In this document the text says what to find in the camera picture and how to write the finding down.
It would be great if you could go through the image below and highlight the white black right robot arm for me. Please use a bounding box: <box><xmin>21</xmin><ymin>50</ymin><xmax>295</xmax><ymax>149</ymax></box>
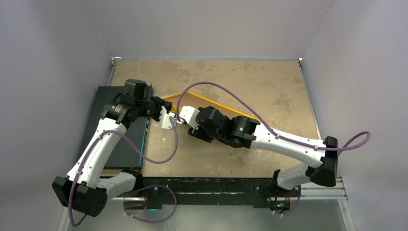
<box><xmin>179</xmin><ymin>106</ymin><xmax>338</xmax><ymax>196</ymax></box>

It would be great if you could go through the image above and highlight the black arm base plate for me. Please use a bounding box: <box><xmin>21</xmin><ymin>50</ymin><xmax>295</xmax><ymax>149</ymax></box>
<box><xmin>135</xmin><ymin>176</ymin><xmax>301</xmax><ymax>209</ymax></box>

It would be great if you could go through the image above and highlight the wooden picture frame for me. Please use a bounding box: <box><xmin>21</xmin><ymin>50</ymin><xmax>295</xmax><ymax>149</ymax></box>
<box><xmin>179</xmin><ymin>91</ymin><xmax>260</xmax><ymax>121</ymax></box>

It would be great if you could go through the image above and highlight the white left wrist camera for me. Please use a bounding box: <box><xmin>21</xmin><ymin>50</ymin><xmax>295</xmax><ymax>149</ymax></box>
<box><xmin>159</xmin><ymin>106</ymin><xmax>176</xmax><ymax>129</ymax></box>

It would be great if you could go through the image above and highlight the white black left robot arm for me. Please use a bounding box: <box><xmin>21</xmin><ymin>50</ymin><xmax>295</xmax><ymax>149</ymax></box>
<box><xmin>52</xmin><ymin>79</ymin><xmax>172</xmax><ymax>217</ymax></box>

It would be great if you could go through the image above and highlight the dark blue flat box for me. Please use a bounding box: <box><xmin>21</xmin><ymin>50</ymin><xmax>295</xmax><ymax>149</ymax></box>
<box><xmin>77</xmin><ymin>86</ymin><xmax>149</xmax><ymax>169</ymax></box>

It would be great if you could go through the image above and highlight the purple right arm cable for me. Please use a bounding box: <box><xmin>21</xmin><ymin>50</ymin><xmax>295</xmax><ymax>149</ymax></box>
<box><xmin>176</xmin><ymin>81</ymin><xmax>372</xmax><ymax>218</ymax></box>

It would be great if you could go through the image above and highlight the aluminium profile rail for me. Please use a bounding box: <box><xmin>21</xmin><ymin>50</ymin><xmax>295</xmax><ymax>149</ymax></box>
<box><xmin>66</xmin><ymin>178</ymin><xmax>347</xmax><ymax>201</ymax></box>

